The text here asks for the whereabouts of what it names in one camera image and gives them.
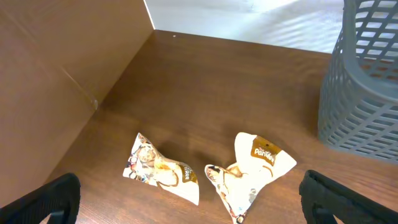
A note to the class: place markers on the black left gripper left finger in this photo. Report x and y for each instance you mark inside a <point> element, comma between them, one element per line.
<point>58,200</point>

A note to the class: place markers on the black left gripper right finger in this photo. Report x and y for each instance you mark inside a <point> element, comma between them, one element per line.
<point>325,201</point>

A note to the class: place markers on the cream Pantree snack bag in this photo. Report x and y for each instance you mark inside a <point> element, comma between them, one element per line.
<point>258,163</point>

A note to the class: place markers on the cream snack bag left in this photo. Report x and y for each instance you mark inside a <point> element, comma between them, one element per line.
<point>147,165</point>

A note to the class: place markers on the grey plastic lattice basket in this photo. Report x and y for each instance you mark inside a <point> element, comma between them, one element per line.
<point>358,96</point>

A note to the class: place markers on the brown cardboard side panel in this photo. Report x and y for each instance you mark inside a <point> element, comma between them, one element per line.
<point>59,59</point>

